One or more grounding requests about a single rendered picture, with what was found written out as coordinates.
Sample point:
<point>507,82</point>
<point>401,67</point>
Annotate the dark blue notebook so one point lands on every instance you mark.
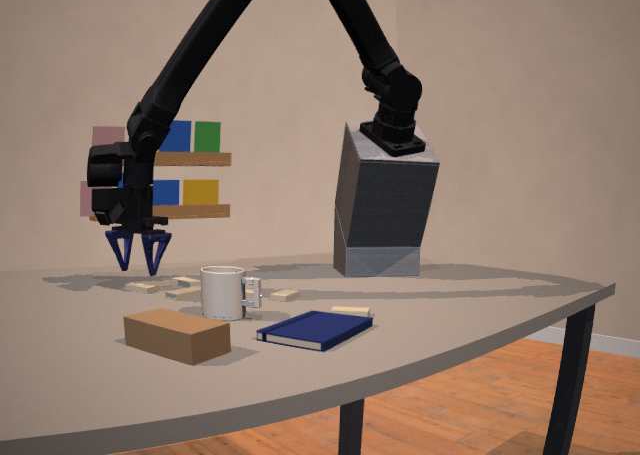
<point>314,330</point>

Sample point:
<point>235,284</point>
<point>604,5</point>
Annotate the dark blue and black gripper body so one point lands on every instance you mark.
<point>143,226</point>

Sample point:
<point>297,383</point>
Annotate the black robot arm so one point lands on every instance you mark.
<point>393,130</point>

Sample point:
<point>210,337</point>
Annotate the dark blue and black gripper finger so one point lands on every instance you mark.
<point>112,237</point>
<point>148,241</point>

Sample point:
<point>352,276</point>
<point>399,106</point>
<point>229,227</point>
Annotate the brown rectangular block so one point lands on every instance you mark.
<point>177,336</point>

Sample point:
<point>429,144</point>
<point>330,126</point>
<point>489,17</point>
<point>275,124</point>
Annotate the grey mug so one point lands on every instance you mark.
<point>223,293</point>

